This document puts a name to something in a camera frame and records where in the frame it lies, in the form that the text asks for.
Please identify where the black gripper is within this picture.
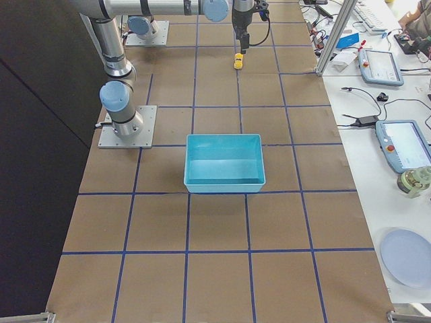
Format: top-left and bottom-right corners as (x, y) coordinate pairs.
(232, 0), (253, 55)

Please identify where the yellow beetle toy car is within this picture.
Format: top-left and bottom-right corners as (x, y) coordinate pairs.
(233, 52), (244, 70)

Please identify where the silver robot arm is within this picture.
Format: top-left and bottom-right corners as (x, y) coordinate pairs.
(127, 15), (158, 40)
(71, 1), (259, 138)

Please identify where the blue cardboard box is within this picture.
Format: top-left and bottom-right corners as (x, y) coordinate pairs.
(336, 33), (360, 49)

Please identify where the light blue plastic bin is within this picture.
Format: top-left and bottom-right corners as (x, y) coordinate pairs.
(184, 134), (266, 193)

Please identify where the far teach pendant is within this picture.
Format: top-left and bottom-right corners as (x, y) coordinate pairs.
(358, 49), (404, 87)

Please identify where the teach pendant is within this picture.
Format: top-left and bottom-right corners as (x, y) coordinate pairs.
(375, 120), (430, 174)
(358, 49), (404, 87)

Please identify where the black power adapter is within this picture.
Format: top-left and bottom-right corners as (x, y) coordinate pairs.
(350, 115), (379, 128)

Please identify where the near teach pendant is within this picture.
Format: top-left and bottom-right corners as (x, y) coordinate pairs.
(375, 120), (430, 174)

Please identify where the glass jar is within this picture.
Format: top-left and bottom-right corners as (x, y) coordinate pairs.
(397, 166), (430, 199)

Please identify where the brown paper table mat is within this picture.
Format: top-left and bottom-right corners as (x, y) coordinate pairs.
(47, 1), (392, 322)

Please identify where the lilac plate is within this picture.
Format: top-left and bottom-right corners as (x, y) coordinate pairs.
(380, 229), (430, 289)

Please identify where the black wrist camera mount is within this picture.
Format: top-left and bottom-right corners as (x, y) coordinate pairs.
(255, 0), (269, 22)

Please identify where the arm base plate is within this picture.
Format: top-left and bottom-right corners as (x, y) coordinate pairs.
(125, 16), (170, 47)
(98, 106), (158, 149)

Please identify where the aluminium frame post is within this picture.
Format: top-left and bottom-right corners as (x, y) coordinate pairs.
(314, 0), (357, 77)

